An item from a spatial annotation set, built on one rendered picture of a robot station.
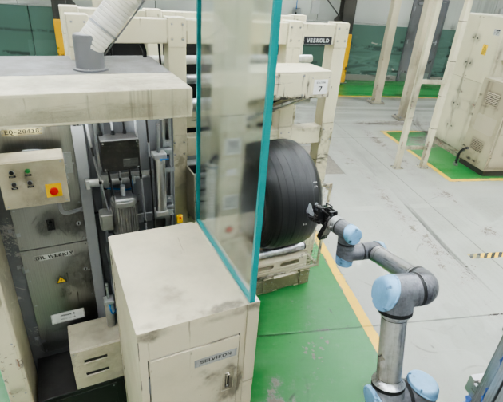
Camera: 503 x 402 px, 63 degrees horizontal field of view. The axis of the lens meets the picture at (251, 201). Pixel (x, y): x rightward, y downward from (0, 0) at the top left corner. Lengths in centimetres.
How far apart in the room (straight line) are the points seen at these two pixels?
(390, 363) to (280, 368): 138
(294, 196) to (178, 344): 93
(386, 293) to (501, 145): 522
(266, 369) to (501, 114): 471
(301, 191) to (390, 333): 79
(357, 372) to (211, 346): 169
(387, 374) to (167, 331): 78
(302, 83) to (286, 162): 50
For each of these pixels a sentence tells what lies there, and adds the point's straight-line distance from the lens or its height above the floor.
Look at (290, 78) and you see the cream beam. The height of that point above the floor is 175.
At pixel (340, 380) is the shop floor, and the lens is 289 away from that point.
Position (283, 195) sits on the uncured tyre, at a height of 131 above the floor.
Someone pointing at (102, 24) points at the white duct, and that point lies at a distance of 194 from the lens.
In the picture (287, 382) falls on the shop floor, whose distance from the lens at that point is 281.
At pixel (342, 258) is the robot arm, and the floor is 118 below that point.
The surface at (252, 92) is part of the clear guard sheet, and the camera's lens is 113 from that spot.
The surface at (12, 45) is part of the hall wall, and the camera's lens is 1150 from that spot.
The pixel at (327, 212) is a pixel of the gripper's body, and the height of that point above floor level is 130.
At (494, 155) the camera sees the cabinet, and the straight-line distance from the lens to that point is 652.
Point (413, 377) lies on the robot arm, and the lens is 173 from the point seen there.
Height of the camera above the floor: 218
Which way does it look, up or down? 28 degrees down
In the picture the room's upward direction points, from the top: 4 degrees clockwise
